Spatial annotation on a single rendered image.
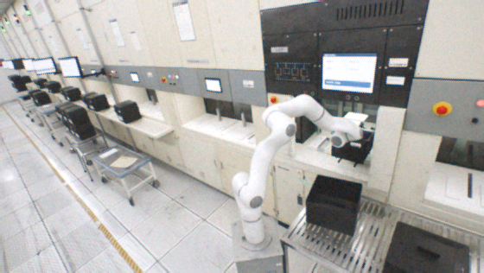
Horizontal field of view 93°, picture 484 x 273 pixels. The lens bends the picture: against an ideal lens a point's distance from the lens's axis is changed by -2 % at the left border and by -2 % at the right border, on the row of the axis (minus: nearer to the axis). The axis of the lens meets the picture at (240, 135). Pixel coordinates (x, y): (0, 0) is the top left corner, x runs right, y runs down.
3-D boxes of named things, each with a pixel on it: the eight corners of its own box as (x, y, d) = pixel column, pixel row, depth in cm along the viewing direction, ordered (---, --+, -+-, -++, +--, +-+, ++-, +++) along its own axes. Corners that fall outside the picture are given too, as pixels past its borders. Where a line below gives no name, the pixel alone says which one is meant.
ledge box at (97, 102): (89, 111, 418) (83, 97, 406) (105, 104, 436) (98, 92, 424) (96, 112, 400) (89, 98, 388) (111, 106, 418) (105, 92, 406)
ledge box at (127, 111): (117, 121, 345) (111, 104, 333) (135, 114, 362) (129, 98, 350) (124, 125, 325) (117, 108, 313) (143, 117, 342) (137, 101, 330)
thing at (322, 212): (316, 193, 164) (317, 174, 156) (359, 204, 150) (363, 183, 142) (304, 221, 144) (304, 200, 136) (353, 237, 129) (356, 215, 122)
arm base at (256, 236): (240, 253, 130) (236, 231, 122) (238, 226, 147) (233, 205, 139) (274, 248, 131) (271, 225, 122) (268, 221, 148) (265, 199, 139)
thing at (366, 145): (327, 160, 164) (330, 119, 150) (339, 147, 177) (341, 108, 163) (365, 170, 149) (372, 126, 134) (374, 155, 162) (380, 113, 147)
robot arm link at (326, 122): (337, 99, 113) (365, 128, 129) (308, 108, 125) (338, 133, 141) (335, 116, 110) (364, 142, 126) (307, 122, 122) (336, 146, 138)
